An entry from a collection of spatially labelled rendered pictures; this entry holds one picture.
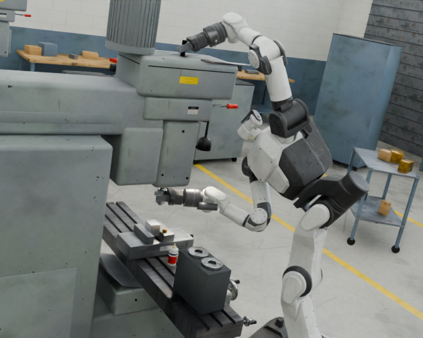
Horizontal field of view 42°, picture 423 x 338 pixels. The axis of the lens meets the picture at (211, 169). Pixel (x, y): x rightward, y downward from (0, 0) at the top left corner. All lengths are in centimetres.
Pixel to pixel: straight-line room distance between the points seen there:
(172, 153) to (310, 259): 76
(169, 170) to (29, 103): 69
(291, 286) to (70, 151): 113
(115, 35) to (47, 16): 678
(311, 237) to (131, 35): 112
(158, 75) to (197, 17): 783
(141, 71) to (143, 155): 36
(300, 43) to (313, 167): 925
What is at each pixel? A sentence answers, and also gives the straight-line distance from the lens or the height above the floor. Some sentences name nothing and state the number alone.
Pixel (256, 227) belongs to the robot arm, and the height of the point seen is 119.
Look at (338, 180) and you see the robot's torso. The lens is 232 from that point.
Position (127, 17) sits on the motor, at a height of 202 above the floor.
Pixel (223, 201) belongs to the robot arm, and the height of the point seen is 126.
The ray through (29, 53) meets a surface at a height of 89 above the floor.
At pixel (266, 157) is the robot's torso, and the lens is 235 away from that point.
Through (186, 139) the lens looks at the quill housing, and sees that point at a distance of 240.
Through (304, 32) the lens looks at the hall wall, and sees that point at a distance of 1158.
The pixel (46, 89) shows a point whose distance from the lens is 208.
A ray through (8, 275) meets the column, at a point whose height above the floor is 105.
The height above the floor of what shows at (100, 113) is 165.
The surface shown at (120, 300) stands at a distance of 252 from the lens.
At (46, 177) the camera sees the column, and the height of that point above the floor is 144.
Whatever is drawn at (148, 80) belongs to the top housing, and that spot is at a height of 180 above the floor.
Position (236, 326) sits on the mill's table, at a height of 91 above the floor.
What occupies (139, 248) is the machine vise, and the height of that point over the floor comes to 99.
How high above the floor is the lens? 217
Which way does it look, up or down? 18 degrees down
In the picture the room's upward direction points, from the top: 10 degrees clockwise
